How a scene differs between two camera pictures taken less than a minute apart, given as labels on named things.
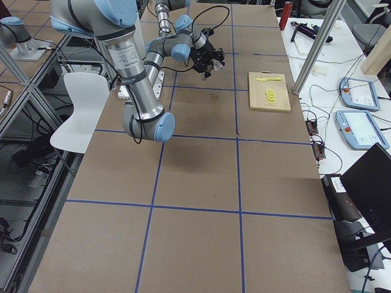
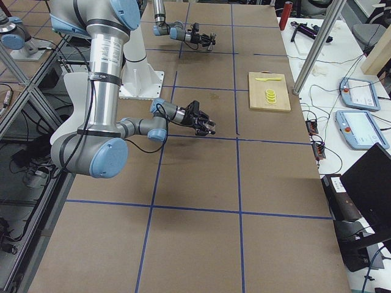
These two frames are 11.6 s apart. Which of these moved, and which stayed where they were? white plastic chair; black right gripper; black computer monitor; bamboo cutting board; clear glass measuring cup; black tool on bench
Moved: black right gripper; clear glass measuring cup
Stayed: black tool on bench; white plastic chair; bamboo cutting board; black computer monitor
